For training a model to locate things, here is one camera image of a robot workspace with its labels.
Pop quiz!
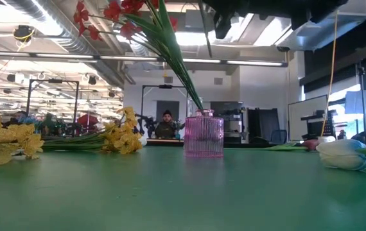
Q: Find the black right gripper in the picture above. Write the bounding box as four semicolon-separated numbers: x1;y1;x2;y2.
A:
202;0;349;40

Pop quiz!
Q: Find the pink ribbed glass vase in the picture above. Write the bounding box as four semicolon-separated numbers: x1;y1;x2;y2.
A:
184;108;225;158

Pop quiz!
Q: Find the red artificial tulip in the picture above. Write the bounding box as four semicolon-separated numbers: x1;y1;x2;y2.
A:
259;138;322;152

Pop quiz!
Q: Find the white blue-tinged artificial tulip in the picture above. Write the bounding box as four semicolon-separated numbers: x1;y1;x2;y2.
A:
316;139;366;176

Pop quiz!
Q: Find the yellow artificial flower bunch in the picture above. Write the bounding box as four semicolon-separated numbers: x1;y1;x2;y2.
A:
0;110;46;166
41;106;144;155

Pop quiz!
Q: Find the white whiteboard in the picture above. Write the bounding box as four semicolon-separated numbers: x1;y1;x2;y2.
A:
287;94;329;142

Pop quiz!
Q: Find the black equipment rack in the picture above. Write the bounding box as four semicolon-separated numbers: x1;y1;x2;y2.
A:
300;110;335;142

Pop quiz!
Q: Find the white diffuser sheet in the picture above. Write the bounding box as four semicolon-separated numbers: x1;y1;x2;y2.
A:
344;89;366;115

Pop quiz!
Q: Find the person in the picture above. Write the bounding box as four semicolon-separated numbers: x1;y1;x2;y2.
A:
154;109;180;139

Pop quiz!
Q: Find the black light stand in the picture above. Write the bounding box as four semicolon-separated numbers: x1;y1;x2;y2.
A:
356;62;366;147

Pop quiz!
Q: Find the green table mat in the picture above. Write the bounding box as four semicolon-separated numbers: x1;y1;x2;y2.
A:
0;146;366;231

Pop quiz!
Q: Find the ceiling light strip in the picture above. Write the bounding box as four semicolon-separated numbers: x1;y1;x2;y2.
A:
0;50;289;68

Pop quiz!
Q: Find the black ceiling device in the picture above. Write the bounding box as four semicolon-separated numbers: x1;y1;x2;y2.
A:
12;24;35;43

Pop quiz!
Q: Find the yellow hanging cable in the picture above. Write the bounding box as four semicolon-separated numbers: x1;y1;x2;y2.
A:
320;9;340;137

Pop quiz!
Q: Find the black robot station frame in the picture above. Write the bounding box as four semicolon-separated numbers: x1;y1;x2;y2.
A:
140;84;190;129
25;78;80;124

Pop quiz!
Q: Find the black aluminium table frame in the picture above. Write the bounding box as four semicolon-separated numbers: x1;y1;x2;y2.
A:
144;137;366;151

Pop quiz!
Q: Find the silver ventilation duct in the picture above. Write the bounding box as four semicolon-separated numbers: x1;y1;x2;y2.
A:
0;0;129;87

